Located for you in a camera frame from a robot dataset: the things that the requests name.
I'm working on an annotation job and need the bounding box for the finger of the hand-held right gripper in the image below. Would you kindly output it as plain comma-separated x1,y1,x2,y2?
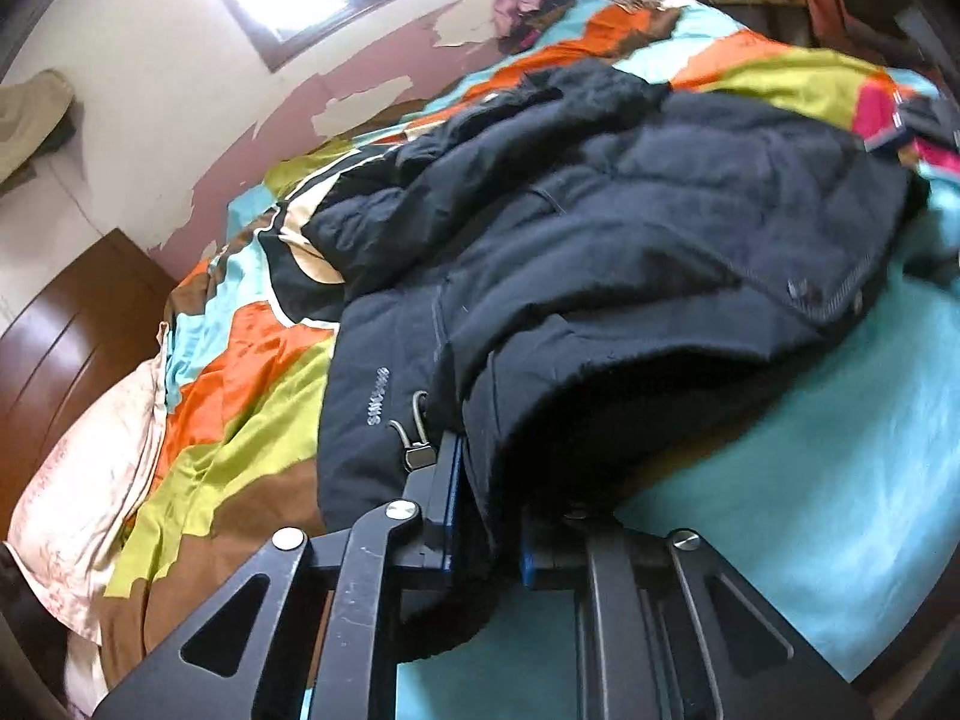
892,96,960,157

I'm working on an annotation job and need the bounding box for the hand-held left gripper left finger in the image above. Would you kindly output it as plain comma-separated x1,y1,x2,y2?
94,431,466,720

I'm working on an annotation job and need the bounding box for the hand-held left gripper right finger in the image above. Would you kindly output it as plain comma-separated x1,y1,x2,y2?
520,508,877,720

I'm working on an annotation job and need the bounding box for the dark navy padded jacket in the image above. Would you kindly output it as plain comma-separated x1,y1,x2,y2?
307,60,931,661

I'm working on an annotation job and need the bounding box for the pile of dark clothes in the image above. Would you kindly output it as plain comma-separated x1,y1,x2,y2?
514,0,601,50

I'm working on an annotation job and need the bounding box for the colourful patchwork bed blanket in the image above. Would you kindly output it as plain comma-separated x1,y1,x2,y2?
97,0,960,720

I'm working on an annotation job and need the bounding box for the pale floral pillow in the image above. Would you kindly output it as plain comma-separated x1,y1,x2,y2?
6,356,172,646

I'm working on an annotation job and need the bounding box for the brown wooden headboard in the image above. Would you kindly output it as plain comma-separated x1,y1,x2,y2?
0,229,181,533

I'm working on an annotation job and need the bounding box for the beige hanging cloth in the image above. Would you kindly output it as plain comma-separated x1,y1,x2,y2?
0,69,77,185

